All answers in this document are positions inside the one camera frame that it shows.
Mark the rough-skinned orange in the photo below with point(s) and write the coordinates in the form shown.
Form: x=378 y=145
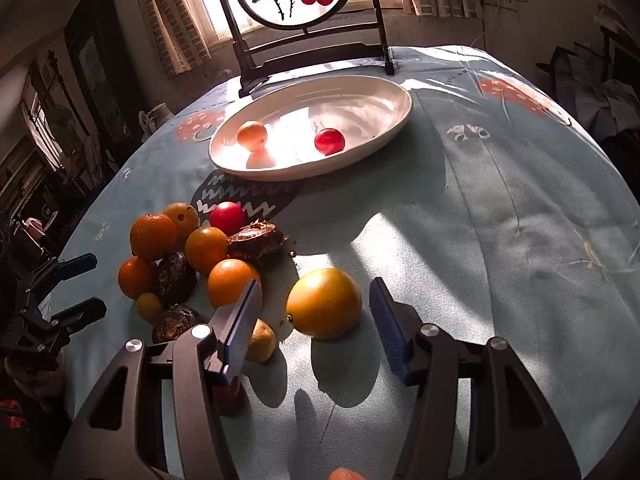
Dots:
x=153 y=237

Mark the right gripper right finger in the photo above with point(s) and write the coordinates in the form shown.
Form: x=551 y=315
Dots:
x=513 y=433

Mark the dark passion fruit lower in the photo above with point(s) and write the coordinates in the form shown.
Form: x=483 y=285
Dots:
x=172 y=323

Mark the white oval plate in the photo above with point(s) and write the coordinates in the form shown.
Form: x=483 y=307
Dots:
x=369 y=111

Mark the light blue patterned tablecloth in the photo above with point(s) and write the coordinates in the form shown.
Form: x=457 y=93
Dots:
x=492 y=213

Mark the large yellow citrus fruit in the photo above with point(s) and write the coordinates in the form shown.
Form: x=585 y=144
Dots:
x=324 y=304

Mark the smooth orange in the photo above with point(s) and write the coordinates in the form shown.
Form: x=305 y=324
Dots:
x=205 y=247

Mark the white kettle jug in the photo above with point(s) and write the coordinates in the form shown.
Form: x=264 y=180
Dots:
x=152 y=120

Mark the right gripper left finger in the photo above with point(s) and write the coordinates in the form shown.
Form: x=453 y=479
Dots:
x=118 y=433

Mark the small yellow fruit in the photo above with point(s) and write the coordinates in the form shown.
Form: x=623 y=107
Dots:
x=149 y=307

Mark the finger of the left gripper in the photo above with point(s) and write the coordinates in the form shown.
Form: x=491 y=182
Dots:
x=74 y=319
x=55 y=271

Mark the orange at back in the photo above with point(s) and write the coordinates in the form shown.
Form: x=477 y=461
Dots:
x=185 y=218

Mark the orange mandarin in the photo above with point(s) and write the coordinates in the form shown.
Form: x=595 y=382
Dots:
x=136 y=277
x=227 y=280

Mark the round painted screen stand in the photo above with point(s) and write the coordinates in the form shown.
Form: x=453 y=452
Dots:
x=300 y=20

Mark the dark brown passion fruit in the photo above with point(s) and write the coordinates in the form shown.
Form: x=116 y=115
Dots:
x=255 y=241

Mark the left hand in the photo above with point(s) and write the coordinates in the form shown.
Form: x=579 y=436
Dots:
x=37 y=384

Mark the red cherry tomato in plate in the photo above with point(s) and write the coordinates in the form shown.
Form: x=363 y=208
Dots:
x=329 y=141

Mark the orange mandarin left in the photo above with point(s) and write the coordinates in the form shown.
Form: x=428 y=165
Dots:
x=136 y=277

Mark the small orange in plate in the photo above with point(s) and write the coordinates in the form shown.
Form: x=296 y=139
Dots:
x=252 y=136

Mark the small yellow-brown fruit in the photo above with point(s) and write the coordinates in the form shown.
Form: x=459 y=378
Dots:
x=263 y=343

